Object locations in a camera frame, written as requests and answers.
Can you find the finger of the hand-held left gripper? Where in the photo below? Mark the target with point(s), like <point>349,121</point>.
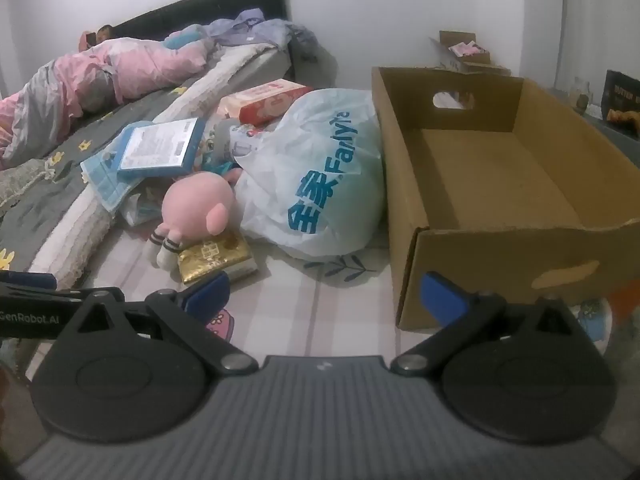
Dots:
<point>30,281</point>

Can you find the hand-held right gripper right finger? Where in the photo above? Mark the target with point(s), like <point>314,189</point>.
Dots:
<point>442,297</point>

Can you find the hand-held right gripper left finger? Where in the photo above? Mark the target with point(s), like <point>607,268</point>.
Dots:
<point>207,292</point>

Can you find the pink plush toy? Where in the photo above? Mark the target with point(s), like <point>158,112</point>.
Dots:
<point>192,205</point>

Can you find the large cardboard box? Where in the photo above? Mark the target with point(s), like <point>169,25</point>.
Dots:
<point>475,170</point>

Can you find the light blue soft cloth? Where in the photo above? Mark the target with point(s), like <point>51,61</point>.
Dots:
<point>185,37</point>

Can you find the gold tissue packet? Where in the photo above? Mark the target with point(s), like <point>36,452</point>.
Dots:
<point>215,255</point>

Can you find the white quilted mattress pad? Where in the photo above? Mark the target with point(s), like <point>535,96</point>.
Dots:
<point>80,230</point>

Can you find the grey embroidered cushion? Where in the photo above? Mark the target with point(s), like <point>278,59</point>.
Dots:
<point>22,182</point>

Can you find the crumpled white wrapper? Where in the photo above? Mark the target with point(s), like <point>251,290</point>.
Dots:
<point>142,210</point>

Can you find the colourful printed packet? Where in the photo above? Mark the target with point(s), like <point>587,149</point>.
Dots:
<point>220,145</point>

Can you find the white printed pack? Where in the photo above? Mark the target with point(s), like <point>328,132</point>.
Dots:
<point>592,320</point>

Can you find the blue-bordered flat package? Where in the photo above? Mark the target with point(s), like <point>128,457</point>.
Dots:
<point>155,147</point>

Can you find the white plastic bag blue print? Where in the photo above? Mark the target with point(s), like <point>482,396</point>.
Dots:
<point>320,185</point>

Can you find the grey blanket yellow prints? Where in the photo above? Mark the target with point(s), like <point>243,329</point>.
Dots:
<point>100,120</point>

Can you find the orange box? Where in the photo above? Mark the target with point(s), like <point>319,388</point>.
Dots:
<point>627,295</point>

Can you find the red and white pack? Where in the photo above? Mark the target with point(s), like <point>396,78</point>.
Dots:
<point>265,100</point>

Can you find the small cardboard box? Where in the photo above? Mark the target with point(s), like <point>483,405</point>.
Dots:
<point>480,67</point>

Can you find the pink and grey quilt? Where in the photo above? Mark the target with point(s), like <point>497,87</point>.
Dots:
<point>140,62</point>

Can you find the glass jar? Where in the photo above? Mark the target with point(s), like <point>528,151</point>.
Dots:
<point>581,95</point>

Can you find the pink paper item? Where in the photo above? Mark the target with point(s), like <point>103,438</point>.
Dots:
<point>462,48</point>

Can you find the grey hanging cloth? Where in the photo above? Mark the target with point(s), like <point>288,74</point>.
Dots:
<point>310,60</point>

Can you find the purple clothes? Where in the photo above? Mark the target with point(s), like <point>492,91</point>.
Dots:
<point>260,27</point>

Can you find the black bed headboard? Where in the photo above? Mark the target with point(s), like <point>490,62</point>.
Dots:
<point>200,5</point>

